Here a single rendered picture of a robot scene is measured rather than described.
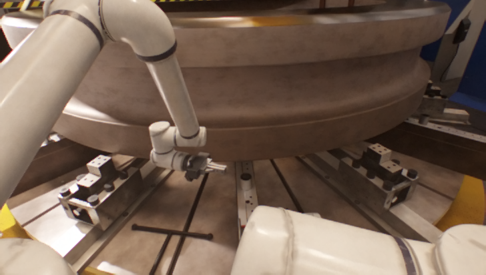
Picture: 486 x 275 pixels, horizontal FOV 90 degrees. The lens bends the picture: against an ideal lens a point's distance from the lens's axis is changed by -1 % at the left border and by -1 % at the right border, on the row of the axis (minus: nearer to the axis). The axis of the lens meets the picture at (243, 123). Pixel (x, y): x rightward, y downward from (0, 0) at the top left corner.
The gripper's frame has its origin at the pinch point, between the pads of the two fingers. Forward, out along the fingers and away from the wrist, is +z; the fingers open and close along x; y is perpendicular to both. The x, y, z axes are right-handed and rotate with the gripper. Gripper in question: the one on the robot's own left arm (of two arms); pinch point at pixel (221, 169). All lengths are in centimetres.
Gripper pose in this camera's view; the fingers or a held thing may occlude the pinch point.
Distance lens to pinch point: 107.9
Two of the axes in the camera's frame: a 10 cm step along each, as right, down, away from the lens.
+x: 3.2, -4.5, 8.3
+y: -0.2, -8.8, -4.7
